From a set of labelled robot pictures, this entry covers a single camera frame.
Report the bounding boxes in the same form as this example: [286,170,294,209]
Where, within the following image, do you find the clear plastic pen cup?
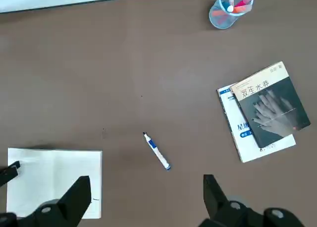
[209,0,254,29]

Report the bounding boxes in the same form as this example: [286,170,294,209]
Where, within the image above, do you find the white marker with blue label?
[142,131,171,171]

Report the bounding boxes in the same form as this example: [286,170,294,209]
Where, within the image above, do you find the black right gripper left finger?
[0,175,92,227]

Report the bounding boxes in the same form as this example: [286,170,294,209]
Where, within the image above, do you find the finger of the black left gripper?
[0,161,21,187]

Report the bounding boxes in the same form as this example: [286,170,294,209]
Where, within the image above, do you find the dark grey hands cover book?
[229,61,311,149]

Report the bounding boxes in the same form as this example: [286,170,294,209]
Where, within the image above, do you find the white book with blue print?
[216,87,297,163]

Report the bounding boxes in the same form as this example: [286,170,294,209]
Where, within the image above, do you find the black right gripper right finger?
[197,173,306,227]

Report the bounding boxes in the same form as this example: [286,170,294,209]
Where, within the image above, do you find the white lined notebook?
[6,147,103,219]

